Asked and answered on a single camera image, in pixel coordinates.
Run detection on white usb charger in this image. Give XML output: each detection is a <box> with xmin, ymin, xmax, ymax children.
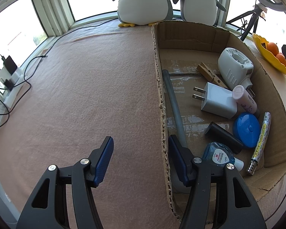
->
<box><xmin>192</xmin><ymin>82</ymin><xmax>238</xmax><ymax>119</ymax></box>

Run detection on brown cardboard box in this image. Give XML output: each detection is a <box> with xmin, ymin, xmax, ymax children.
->
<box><xmin>151</xmin><ymin>21</ymin><xmax>286</xmax><ymax>228</ymax></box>

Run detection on grey metal spoon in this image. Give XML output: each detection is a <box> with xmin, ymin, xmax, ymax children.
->
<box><xmin>162</xmin><ymin>69</ymin><xmax>195</xmax><ymax>194</ymax></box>

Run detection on yellow fruit bowl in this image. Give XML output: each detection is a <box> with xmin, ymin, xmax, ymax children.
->
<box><xmin>253</xmin><ymin>34</ymin><xmax>286</xmax><ymax>75</ymax></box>

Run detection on white travel adapter plug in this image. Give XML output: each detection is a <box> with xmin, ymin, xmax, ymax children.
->
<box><xmin>218</xmin><ymin>48</ymin><xmax>255</xmax><ymax>98</ymax></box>

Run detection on black tripod stand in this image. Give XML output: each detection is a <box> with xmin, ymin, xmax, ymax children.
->
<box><xmin>226</xmin><ymin>3</ymin><xmax>267</xmax><ymax>41</ymax></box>

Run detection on patterned white lighter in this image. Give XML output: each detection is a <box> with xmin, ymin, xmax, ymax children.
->
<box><xmin>246</xmin><ymin>112</ymin><xmax>272</xmax><ymax>176</ymax></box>

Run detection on white power strip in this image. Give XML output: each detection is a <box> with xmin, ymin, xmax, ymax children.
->
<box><xmin>0</xmin><ymin>67</ymin><xmax>24</xmax><ymax>109</ymax></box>

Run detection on blue clear small bottle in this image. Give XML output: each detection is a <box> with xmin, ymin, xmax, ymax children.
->
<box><xmin>202</xmin><ymin>142</ymin><xmax>244</xmax><ymax>172</ymax></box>

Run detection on wooden clothespin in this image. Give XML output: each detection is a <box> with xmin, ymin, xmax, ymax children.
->
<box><xmin>196</xmin><ymin>62</ymin><xmax>229</xmax><ymax>90</ymax></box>

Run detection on pink lotion bottle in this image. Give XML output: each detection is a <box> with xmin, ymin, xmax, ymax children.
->
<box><xmin>232</xmin><ymin>85</ymin><xmax>260</xmax><ymax>118</ymax></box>

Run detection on blue round tape measure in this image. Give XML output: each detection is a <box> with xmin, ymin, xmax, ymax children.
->
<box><xmin>232</xmin><ymin>112</ymin><xmax>261</xmax><ymax>149</ymax></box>

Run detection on small penguin plush toy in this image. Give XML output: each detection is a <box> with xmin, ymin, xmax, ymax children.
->
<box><xmin>173</xmin><ymin>0</ymin><xmax>227</xmax><ymax>26</ymax></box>

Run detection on pink towel mat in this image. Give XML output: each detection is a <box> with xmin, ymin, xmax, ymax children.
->
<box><xmin>0</xmin><ymin>21</ymin><xmax>180</xmax><ymax>228</ymax></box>

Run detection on large penguin plush toy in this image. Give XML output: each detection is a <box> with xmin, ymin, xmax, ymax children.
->
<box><xmin>113</xmin><ymin>0</ymin><xmax>174</xmax><ymax>27</ymax></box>

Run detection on black cylinder tube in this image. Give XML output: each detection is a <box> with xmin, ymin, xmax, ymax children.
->
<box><xmin>205</xmin><ymin>122</ymin><xmax>244</xmax><ymax>155</ymax></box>

